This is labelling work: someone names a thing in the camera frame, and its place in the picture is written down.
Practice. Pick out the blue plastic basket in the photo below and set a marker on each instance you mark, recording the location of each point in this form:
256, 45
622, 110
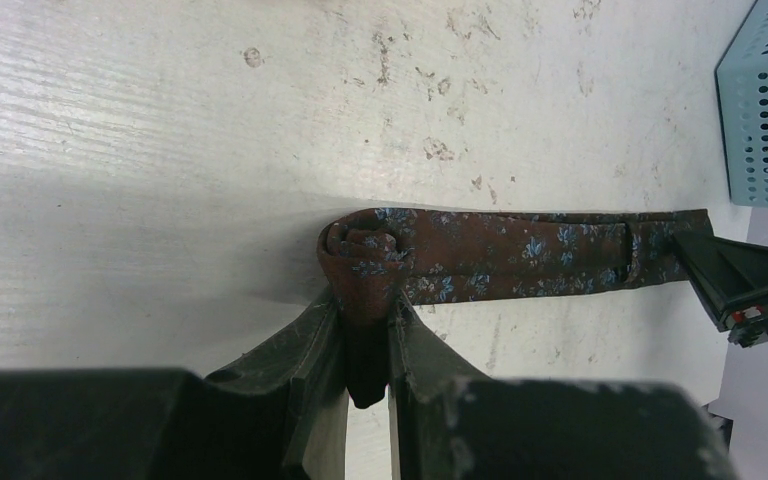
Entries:
742, 88

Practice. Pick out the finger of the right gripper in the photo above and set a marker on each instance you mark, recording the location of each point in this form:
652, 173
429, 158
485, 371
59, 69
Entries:
730, 279

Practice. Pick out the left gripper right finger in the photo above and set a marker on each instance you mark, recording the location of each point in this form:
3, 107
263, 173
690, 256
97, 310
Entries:
451, 421

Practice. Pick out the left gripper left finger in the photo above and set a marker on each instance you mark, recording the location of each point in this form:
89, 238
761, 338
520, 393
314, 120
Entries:
277, 412

